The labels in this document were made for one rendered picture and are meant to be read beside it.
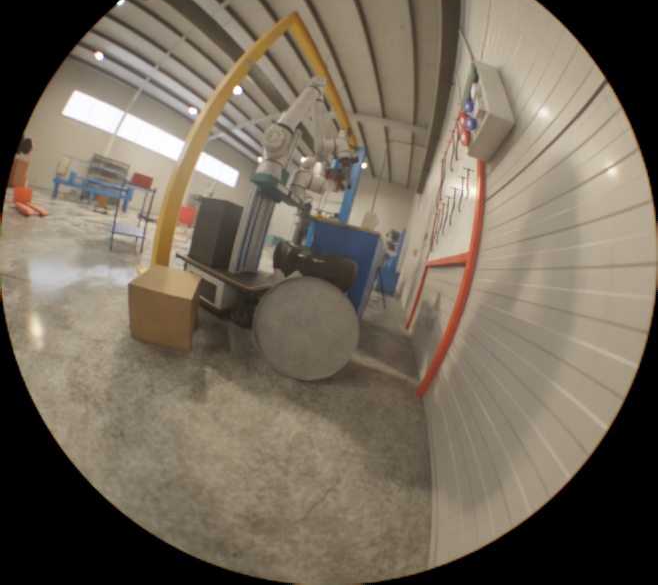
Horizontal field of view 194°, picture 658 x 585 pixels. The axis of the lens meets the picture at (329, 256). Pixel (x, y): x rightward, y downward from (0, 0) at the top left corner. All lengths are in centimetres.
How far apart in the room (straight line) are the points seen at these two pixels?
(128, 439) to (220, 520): 35
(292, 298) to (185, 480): 92
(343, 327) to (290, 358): 32
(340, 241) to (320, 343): 94
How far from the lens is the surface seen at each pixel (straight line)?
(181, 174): 202
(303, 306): 99
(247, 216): 149
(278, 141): 123
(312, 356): 103
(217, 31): 698
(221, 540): 68
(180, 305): 100
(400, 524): 79
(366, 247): 160
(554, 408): 54
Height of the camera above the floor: 68
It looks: 1 degrees down
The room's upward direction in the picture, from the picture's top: 16 degrees clockwise
